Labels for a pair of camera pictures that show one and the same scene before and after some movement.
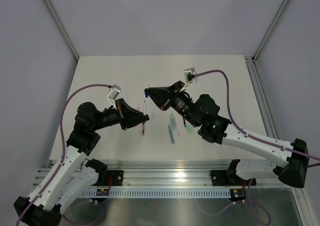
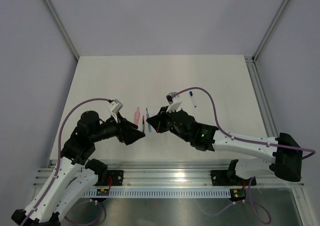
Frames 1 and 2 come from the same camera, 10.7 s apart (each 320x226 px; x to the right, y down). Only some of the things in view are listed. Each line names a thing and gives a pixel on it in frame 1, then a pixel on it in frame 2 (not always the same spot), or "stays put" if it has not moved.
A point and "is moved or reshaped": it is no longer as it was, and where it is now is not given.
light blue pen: x=172 y=137 → x=149 y=126
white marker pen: x=144 y=108 is moved or reshaped
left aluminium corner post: x=59 y=22 stays put
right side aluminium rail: x=267 y=118 stays put
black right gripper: x=164 y=96 → x=158 y=121
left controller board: x=102 y=192 stays put
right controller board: x=238 y=194 stays put
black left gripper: x=128 y=116 → x=127 y=132
